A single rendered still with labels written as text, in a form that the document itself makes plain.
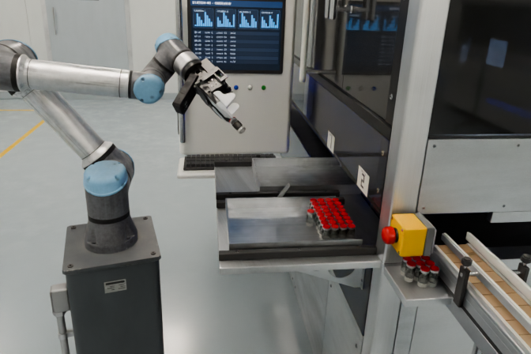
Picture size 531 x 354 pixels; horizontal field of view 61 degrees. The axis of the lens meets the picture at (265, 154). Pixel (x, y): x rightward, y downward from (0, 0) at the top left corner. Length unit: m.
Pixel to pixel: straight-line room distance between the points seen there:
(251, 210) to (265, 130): 0.73
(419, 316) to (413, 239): 0.32
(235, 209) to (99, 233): 0.39
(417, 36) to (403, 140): 0.22
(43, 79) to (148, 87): 0.26
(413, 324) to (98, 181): 0.92
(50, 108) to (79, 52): 5.33
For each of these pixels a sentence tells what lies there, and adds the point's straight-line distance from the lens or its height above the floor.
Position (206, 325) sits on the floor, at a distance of 2.30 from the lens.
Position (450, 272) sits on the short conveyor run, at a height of 0.93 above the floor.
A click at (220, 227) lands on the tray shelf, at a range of 1.27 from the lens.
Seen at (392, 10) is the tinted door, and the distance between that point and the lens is 1.14.
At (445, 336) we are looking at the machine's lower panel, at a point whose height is 0.64.
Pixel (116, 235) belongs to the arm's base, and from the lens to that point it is 1.35.
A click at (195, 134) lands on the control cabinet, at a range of 2.00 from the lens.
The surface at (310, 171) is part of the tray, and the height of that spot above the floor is 0.88.
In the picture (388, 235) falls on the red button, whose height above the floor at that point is 1.00.
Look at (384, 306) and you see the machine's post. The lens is 1.25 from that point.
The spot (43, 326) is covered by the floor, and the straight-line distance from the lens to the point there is 2.46.
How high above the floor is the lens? 1.50
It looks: 20 degrees down
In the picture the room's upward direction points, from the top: 2 degrees clockwise
